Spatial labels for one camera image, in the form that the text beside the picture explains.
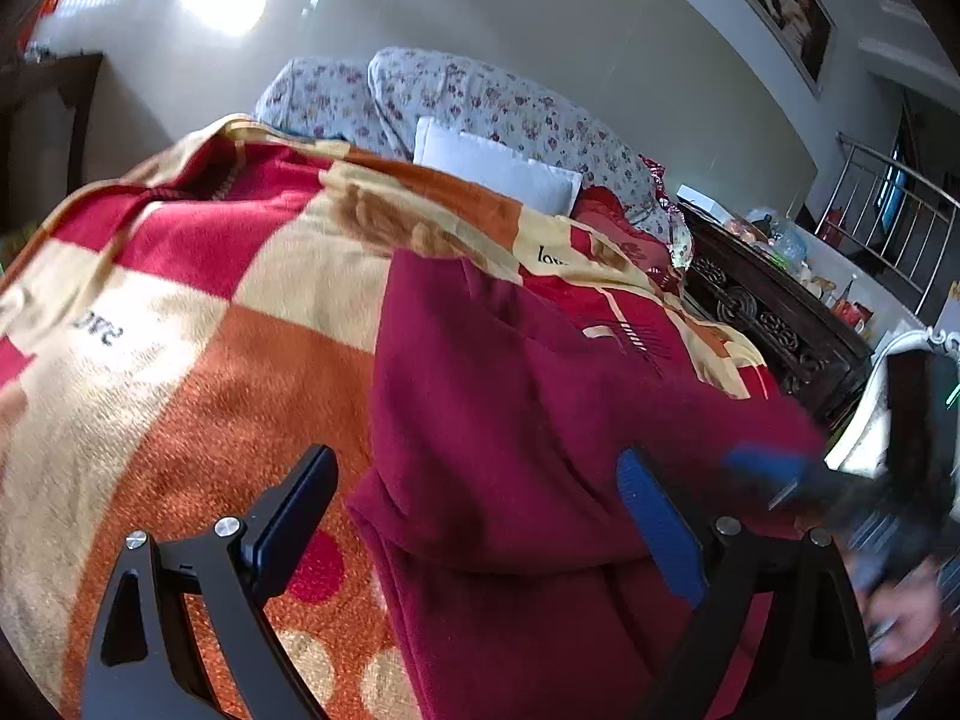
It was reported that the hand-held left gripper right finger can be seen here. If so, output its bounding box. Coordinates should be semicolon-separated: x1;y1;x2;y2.
615;446;878;720

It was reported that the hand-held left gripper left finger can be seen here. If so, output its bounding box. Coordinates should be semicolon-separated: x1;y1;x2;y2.
79;444;340;720

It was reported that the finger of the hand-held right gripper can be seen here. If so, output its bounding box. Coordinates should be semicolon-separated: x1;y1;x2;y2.
721;441;822;515

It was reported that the maroon sweater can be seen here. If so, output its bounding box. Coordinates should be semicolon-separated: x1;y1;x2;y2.
346;247;830;720

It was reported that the white chair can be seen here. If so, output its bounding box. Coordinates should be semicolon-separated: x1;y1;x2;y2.
823;326;960;488

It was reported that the dark carved wooden cabinet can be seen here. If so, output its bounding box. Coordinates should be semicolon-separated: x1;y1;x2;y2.
679;199;875;421

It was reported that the red orange checked blanket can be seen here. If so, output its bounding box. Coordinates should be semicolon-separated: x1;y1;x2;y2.
0;114;781;720

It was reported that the clear plastic container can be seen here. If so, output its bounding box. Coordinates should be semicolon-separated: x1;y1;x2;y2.
742;208;812;265

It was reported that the white box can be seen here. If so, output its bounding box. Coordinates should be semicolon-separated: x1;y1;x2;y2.
677;184;725;217

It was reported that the metal stair railing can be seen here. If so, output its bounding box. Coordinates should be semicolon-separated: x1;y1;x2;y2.
795;131;960;316

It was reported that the white pillow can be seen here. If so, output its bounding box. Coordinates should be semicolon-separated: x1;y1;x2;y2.
413;117;584;217

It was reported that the floral pillow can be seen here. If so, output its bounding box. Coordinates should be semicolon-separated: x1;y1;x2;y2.
255;56;395;158
367;46;680;245

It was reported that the dark wooden side table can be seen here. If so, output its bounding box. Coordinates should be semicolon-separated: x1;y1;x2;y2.
0;52;104;241

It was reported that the framed wall picture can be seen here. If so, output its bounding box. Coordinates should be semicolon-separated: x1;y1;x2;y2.
741;0;837;97

